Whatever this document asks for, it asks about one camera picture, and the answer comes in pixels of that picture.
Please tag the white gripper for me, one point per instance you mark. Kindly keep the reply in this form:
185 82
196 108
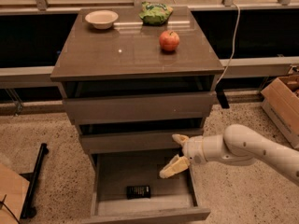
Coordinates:
192 149

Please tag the cardboard box right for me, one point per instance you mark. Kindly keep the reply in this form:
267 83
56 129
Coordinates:
281 104

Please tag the middle drawer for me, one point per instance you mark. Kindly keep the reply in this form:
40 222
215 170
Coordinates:
122 142

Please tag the green chip bag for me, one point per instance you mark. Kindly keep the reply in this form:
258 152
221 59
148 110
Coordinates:
155 13

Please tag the white bowl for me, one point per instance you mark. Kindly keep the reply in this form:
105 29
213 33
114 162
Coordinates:
101 19

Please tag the open bottom drawer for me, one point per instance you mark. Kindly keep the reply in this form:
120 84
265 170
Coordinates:
174 200

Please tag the brown drawer cabinet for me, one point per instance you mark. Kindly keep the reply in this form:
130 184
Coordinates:
127 60

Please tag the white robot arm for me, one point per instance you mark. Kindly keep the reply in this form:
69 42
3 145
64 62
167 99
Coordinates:
239 145

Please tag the top drawer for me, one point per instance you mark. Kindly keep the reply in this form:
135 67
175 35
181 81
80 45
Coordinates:
139 108

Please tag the black rxbar chocolate bar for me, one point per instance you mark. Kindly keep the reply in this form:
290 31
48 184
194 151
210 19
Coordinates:
138 192

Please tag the black plug adapter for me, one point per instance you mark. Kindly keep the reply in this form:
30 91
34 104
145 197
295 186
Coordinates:
222 99

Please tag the red apple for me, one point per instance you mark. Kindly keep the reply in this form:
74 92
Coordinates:
169 40

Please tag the black metal stand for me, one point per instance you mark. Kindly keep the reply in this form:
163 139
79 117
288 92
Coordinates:
28 210

